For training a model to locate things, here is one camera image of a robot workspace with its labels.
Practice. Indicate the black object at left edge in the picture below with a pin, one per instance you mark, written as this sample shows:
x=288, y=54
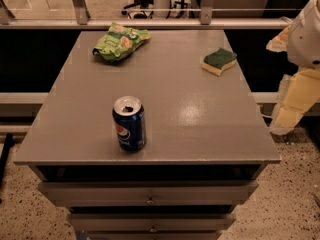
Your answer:
x=8, y=144

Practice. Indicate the grey drawer cabinet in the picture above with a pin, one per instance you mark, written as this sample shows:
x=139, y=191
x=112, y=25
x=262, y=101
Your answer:
x=206, y=141

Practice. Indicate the round drawer knob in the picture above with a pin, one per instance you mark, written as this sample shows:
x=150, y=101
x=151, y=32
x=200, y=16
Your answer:
x=150, y=202
x=153, y=229

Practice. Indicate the black office chair base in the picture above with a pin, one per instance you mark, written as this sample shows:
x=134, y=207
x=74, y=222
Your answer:
x=138, y=4

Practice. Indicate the green yellow sponge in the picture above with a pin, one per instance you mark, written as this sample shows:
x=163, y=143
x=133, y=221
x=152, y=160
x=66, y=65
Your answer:
x=219, y=61

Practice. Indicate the blue pepsi can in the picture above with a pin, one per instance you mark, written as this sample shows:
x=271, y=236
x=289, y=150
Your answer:
x=128, y=115

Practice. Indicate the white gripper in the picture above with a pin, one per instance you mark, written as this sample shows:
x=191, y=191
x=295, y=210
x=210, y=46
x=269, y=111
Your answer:
x=305, y=39

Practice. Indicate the round drawer knob upper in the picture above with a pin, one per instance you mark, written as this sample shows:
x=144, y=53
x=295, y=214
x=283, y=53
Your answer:
x=150, y=202

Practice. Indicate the round drawer knob lower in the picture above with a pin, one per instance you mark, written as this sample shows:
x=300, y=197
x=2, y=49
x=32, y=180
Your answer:
x=153, y=229

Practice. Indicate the metal railing beam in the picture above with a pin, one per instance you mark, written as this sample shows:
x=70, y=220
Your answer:
x=154, y=24

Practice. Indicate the green chip bag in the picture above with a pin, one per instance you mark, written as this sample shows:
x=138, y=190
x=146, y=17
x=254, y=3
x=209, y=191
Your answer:
x=119, y=42

